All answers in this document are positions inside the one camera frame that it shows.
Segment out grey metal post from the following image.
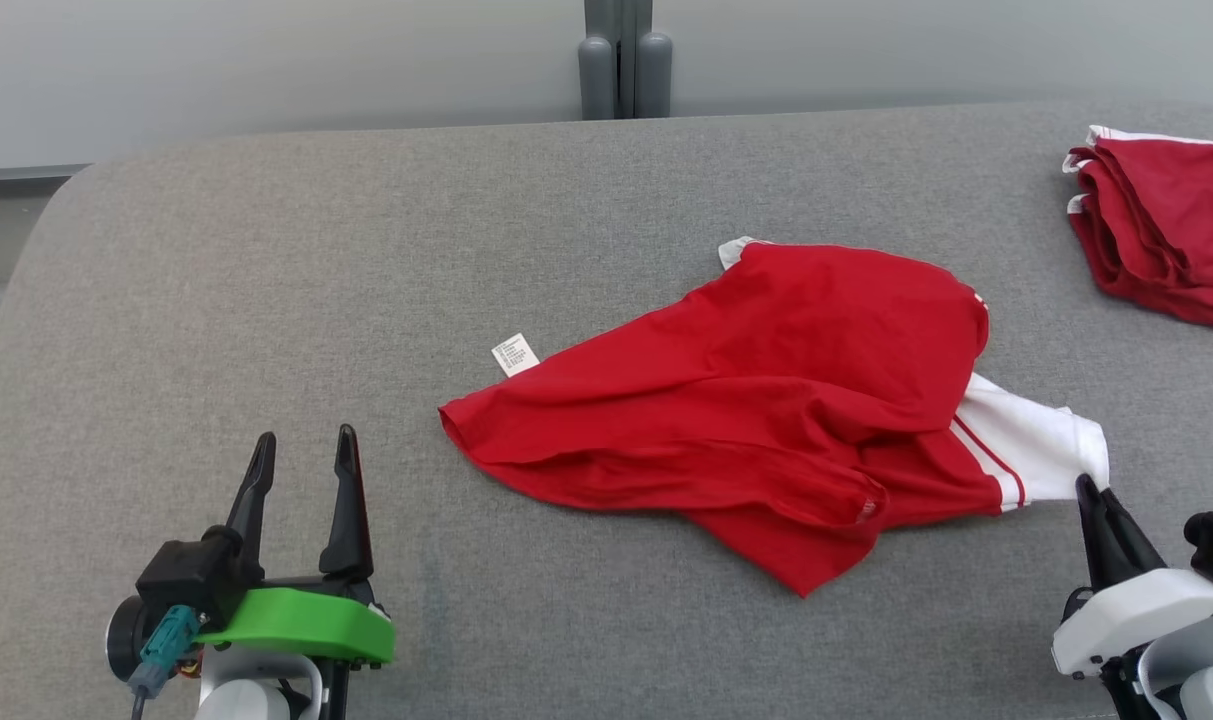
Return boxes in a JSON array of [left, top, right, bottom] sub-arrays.
[[578, 0, 674, 121]]

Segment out teal cable connector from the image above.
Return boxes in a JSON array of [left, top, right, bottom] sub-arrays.
[[128, 605, 202, 699]]

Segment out red t-shirt with white sleeves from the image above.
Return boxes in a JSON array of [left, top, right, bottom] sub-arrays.
[[438, 237, 1110, 598]]

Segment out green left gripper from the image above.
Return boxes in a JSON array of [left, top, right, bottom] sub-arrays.
[[194, 423, 397, 669]]

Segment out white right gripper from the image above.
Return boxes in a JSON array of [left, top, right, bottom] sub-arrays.
[[1051, 473, 1213, 681]]

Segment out red shorts with white stripe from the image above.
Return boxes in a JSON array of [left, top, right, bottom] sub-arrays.
[[1062, 125, 1213, 334]]

